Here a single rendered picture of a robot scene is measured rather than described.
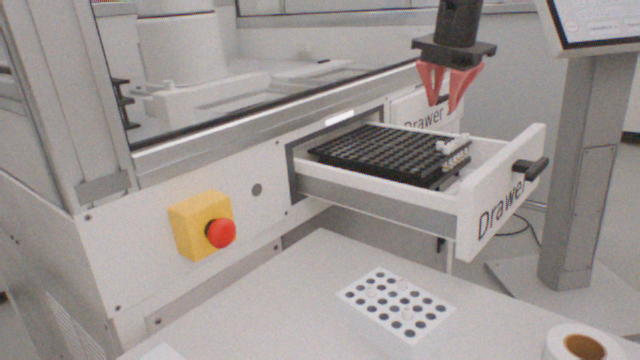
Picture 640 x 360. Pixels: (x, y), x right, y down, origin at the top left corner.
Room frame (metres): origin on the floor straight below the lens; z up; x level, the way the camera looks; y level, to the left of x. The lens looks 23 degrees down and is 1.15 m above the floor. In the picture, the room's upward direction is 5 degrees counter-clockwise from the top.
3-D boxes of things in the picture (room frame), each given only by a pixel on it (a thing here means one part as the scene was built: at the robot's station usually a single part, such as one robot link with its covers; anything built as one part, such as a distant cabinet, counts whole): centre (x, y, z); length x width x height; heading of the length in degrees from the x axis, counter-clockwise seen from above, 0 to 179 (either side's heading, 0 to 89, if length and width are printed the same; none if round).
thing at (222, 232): (0.49, 0.14, 0.88); 0.04 x 0.03 x 0.04; 137
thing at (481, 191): (0.56, -0.27, 0.87); 0.29 x 0.02 x 0.11; 137
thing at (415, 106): (0.99, -0.26, 0.87); 0.29 x 0.02 x 0.11; 137
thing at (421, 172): (0.63, -0.20, 0.90); 0.18 x 0.02 x 0.01; 137
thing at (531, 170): (0.54, -0.29, 0.91); 0.07 x 0.04 x 0.01; 137
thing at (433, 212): (0.70, -0.11, 0.86); 0.40 x 0.26 x 0.06; 47
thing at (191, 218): (0.51, 0.16, 0.88); 0.07 x 0.05 x 0.07; 137
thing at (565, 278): (1.32, -0.93, 0.51); 0.50 x 0.45 x 1.02; 5
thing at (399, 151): (0.70, -0.12, 0.87); 0.22 x 0.18 x 0.06; 47
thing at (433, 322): (0.42, -0.08, 0.78); 0.12 x 0.08 x 0.04; 39
